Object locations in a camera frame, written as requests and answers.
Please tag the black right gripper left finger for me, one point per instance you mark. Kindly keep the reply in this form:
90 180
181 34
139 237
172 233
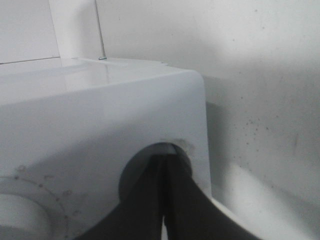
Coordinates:
140 215

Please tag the white microwave oven body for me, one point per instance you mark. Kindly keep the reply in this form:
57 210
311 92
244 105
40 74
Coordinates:
73 124

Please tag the lower white microwave knob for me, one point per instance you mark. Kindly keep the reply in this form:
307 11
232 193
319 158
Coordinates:
30 210

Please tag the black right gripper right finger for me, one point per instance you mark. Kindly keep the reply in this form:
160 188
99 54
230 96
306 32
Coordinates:
188 213

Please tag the round white door release button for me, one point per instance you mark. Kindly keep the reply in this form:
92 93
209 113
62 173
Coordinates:
158 152

